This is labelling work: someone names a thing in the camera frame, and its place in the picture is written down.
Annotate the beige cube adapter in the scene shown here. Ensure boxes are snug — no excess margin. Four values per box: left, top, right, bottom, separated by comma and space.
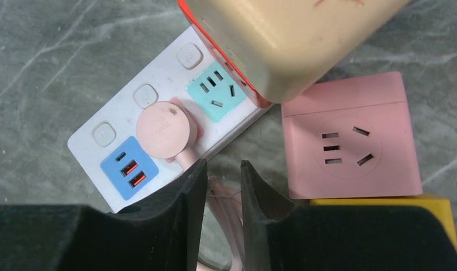
187, 0, 407, 103

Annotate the pink round plug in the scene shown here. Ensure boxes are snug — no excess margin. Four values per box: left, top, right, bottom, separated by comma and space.
136, 101, 198, 170

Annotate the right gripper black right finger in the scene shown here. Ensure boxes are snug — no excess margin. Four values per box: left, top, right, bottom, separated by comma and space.
241, 160, 457, 270

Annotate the pink cube socket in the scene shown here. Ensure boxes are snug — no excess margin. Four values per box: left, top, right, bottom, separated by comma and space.
281, 71, 423, 199

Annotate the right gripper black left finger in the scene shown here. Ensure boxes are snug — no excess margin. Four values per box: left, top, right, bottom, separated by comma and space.
0, 159, 208, 270

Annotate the white multicolour power strip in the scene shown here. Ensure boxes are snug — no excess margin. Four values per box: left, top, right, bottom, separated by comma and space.
67, 28, 266, 213

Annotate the red cube adapter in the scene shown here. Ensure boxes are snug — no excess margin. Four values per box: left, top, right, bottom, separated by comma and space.
178, 0, 273, 109

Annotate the pink plug cable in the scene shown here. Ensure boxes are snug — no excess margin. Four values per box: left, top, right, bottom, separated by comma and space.
196, 176, 247, 271

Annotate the yellow cube socket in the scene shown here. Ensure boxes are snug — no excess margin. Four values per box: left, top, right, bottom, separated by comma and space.
309, 193, 457, 251

